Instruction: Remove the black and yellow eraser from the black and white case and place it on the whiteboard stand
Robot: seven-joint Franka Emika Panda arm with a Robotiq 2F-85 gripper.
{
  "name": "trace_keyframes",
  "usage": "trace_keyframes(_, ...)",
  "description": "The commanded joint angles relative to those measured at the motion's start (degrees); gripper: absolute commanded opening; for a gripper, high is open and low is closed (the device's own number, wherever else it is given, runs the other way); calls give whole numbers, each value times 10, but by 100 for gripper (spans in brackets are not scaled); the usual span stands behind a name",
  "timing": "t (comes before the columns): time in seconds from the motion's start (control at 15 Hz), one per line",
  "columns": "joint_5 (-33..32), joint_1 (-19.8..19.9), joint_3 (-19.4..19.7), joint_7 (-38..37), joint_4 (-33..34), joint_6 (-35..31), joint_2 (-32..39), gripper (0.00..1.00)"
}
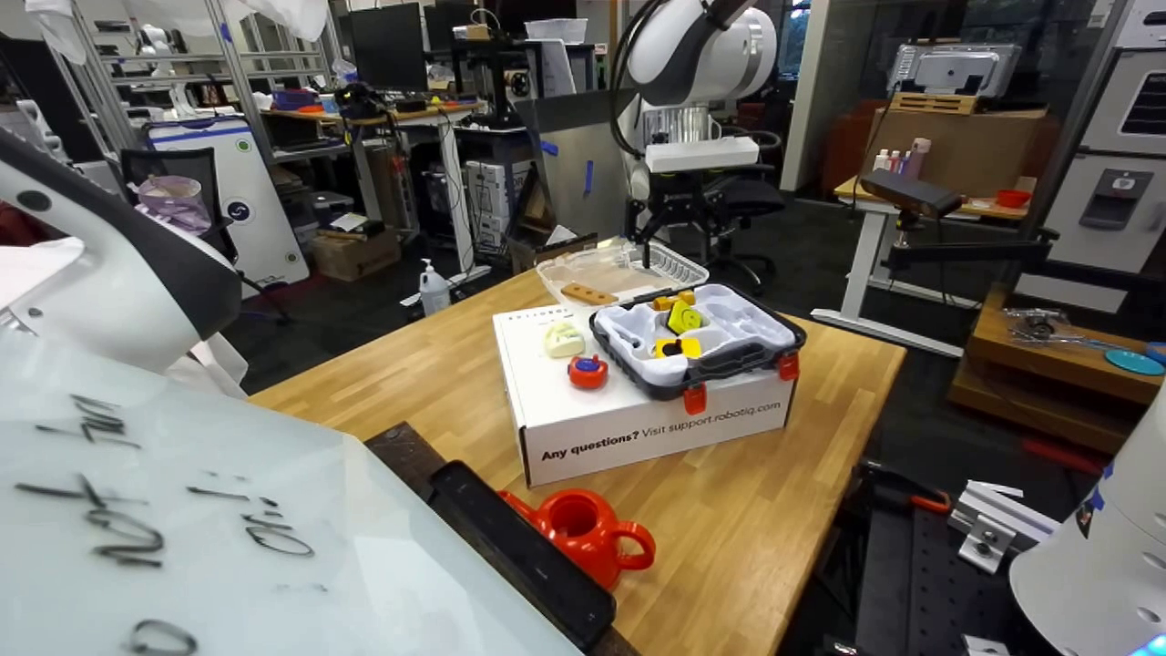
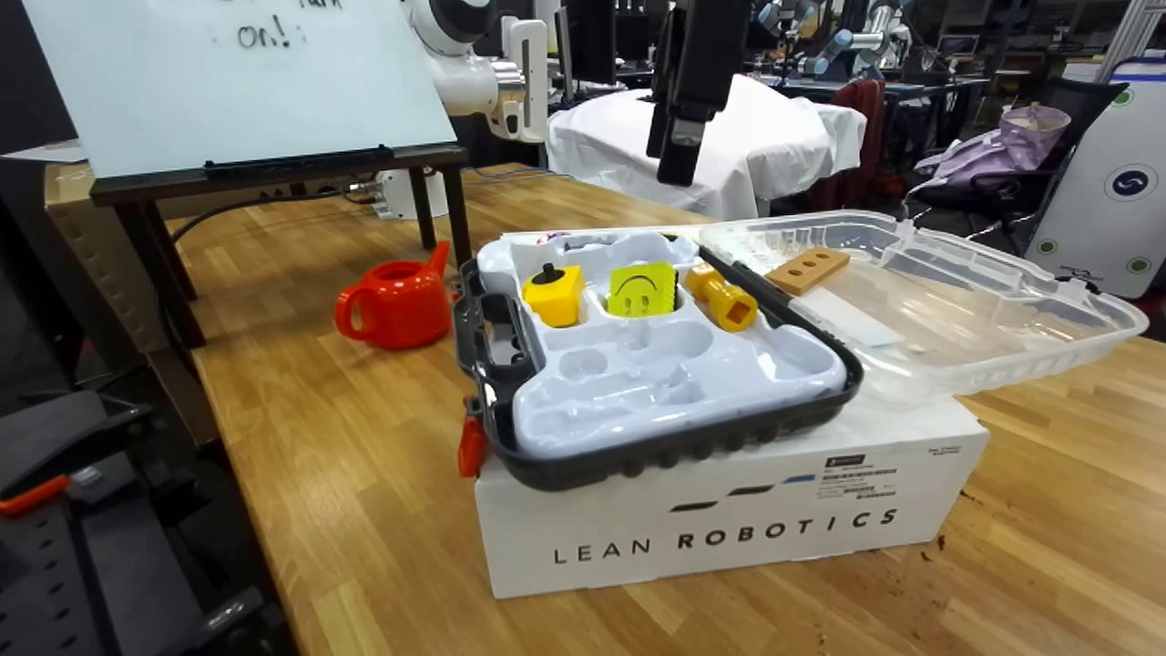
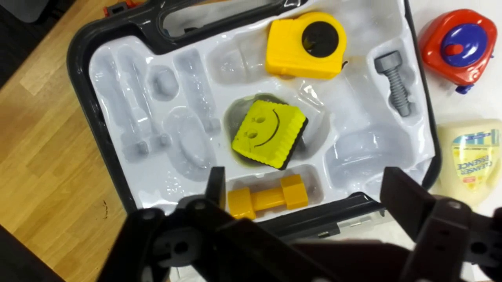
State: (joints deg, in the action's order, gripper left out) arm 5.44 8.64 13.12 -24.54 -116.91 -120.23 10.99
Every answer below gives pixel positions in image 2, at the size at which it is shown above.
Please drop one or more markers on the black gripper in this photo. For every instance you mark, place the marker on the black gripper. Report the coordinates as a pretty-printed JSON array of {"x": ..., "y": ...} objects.
[{"x": 706, "y": 60}]

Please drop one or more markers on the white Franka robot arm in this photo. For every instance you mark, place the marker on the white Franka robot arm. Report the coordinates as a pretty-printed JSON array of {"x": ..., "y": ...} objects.
[{"x": 469, "y": 85}]

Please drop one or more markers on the black and white toy case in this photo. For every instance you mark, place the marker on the black and white toy case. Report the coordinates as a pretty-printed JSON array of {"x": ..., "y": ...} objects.
[{"x": 656, "y": 365}]

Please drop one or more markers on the transparent plastic case lid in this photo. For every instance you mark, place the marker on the transparent plastic case lid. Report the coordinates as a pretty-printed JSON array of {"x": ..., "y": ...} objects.
[{"x": 960, "y": 303}]

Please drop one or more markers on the white whiteboard with writing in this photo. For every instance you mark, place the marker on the white whiteboard with writing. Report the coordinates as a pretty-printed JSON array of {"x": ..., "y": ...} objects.
[{"x": 242, "y": 85}]

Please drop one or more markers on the black whiteboard easel stand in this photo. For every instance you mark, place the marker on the black whiteboard easel stand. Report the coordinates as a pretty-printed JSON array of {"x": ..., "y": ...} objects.
[{"x": 158, "y": 243}]

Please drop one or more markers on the white cloth over table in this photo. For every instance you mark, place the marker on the white cloth over table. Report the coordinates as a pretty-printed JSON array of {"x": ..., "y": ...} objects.
[{"x": 778, "y": 146}]

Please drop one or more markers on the small wooden block with holes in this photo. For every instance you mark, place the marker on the small wooden block with holes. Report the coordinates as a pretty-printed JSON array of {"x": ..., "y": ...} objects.
[{"x": 807, "y": 271}]

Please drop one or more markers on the red cloth on chair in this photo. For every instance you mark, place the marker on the red cloth on chair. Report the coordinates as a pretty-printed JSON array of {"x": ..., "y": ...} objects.
[{"x": 864, "y": 131}]

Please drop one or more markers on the yellow toy with black knob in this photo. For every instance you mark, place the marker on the yellow toy with black knob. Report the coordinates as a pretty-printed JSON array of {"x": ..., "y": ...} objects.
[{"x": 557, "y": 297}]

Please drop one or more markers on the red toy watering can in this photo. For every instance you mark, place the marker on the red toy watering can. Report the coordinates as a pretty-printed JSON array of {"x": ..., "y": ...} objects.
[{"x": 404, "y": 310}]

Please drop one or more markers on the purple cloth bundle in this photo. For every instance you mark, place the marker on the purple cloth bundle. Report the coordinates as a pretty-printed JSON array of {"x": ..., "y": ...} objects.
[{"x": 988, "y": 151}]

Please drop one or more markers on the white Lean Robotics cardboard box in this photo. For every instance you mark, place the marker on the white Lean Robotics cardboard box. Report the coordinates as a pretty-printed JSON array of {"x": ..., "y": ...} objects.
[{"x": 731, "y": 522}]

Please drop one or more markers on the black office chair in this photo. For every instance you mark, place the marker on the black office chair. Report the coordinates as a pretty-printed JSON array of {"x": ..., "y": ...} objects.
[{"x": 1075, "y": 111}]

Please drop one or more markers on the white cabinet with blue logo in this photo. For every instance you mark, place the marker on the white cabinet with blue logo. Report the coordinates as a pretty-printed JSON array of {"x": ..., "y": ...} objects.
[{"x": 1113, "y": 184}]

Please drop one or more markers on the black perforated metal rack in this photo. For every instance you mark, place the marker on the black perforated metal rack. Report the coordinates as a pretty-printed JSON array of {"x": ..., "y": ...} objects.
[{"x": 85, "y": 571}]

